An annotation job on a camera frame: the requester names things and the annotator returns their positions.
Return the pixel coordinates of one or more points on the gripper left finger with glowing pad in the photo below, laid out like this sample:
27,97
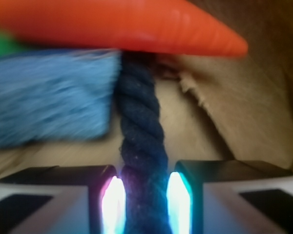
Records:
63,200

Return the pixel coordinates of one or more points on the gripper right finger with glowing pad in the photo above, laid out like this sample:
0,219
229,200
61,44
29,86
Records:
230,197

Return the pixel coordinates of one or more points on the brown paper bag tray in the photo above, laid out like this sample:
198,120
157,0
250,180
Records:
232,108

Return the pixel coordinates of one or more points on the blue sponge block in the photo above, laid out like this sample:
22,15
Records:
52,95

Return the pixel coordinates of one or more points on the green carrot stem pieces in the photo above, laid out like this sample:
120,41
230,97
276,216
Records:
9,46

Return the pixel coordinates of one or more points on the orange plastic toy carrot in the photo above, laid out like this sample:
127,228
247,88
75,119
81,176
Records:
158,26

